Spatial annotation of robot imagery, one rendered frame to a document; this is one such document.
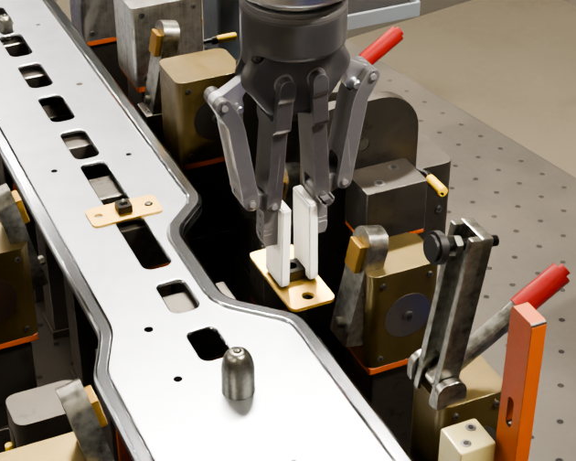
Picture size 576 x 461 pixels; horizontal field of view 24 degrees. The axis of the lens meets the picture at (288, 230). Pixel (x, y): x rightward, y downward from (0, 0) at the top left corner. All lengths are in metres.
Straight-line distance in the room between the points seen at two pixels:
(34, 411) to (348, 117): 0.47
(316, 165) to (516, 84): 3.05
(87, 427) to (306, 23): 0.40
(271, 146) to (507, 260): 1.07
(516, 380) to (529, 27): 3.34
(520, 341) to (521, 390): 0.04
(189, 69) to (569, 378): 0.63
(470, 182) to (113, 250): 0.85
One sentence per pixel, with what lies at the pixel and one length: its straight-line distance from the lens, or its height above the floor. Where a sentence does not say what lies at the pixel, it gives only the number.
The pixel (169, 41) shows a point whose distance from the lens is 1.71.
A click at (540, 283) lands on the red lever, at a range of 1.19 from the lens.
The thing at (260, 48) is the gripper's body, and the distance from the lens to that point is 0.91.
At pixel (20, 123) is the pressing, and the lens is 1.74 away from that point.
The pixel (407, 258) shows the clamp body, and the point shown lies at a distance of 1.33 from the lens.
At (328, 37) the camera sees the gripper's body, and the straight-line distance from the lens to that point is 0.91.
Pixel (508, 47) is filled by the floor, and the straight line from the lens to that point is 4.24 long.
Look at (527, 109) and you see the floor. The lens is 3.88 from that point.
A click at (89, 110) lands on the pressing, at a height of 1.00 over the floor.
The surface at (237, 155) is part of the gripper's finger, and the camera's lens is 0.95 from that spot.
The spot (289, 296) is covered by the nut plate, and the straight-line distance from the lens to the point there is 1.02.
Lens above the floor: 1.83
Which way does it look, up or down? 34 degrees down
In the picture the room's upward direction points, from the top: straight up
